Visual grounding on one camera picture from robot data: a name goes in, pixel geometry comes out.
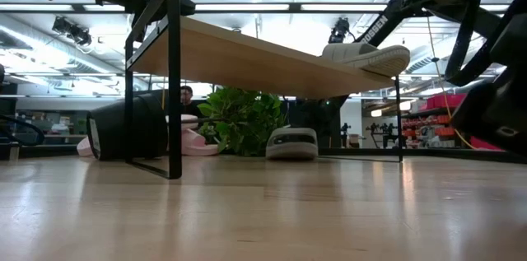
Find grey slide sandal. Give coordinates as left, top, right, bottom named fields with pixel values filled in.
left=264, top=126, right=319, bottom=161
left=320, top=42, right=412, bottom=78

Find wooden shelf with black frame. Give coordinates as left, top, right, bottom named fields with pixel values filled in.
left=123, top=0, right=404, bottom=180

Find black partition panels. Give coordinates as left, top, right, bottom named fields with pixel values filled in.
left=283, top=100, right=343, bottom=150

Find green leafy plant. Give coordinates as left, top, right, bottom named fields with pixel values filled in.
left=196, top=86, right=289, bottom=158

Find person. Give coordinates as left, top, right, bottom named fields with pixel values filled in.
left=180, top=85, right=205, bottom=119

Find black overhead rig beam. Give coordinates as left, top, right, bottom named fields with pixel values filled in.
left=0, top=2, right=501, bottom=16

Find rack with red bins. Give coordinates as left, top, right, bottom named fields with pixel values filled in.
left=401, top=93, right=506, bottom=151

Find black plant pot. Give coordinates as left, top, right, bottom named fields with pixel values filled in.
left=86, top=92, right=169, bottom=161

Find black table frame rails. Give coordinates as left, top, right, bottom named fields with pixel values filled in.
left=0, top=145, right=527, bottom=165

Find black ceiling camera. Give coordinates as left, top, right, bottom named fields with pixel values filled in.
left=51, top=15, right=94, bottom=47
left=328, top=16, right=355, bottom=44

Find yellow hanging cable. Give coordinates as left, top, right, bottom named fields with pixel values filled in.
left=426, top=16, right=478, bottom=151

